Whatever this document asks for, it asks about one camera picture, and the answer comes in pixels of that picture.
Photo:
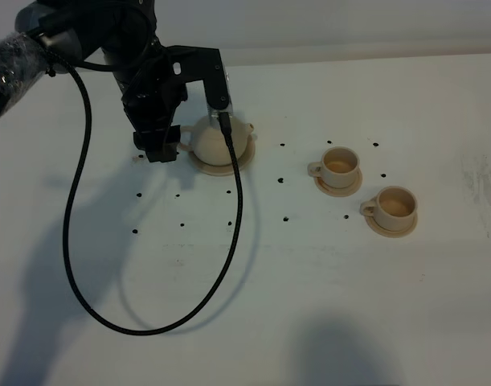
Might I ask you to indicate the beige far cup saucer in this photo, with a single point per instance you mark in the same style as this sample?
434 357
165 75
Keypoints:
340 192

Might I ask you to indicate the beige teapot saucer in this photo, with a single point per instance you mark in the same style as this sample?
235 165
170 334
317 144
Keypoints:
220 171

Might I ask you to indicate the beige teacup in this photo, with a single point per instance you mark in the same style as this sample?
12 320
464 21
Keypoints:
337 167
393 200

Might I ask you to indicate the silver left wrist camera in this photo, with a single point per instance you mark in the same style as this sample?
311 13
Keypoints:
200 64

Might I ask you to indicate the beige far teacup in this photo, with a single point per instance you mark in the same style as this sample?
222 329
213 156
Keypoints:
337 167

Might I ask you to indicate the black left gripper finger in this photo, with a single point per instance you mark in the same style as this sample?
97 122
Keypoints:
172 138
150 143

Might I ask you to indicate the beige ceramic teapot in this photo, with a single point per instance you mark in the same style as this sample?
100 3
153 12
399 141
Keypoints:
207 142

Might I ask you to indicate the beige near teacup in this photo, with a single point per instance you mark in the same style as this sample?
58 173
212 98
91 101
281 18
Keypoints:
393 200

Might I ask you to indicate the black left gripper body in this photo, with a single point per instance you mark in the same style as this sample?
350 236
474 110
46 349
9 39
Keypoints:
142 70

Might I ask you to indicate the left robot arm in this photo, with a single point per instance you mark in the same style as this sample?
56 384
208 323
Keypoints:
54 37

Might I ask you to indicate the beige cup saucer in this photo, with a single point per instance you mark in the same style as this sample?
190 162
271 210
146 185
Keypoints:
392 226
340 192

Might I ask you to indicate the beige near cup saucer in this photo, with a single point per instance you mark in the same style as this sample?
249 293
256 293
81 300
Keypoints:
392 226

